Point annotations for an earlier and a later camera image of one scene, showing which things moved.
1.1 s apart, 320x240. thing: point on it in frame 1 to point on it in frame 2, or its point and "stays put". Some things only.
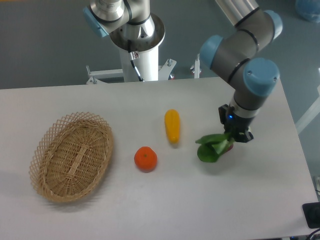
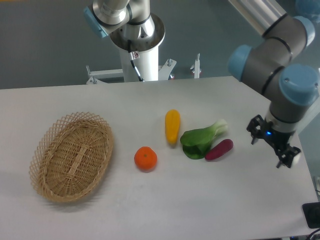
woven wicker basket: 71,157 stays put
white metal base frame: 165,70 stays put
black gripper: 235,123 to 277,137
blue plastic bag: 309,9 stays put
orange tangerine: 145,159 stays put
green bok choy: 213,146 to 196,142
